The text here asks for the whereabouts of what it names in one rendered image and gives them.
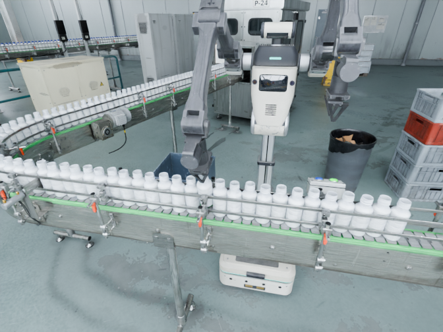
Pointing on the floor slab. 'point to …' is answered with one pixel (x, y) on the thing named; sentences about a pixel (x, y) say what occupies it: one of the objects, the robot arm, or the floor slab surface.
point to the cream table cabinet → (64, 81)
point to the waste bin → (349, 156)
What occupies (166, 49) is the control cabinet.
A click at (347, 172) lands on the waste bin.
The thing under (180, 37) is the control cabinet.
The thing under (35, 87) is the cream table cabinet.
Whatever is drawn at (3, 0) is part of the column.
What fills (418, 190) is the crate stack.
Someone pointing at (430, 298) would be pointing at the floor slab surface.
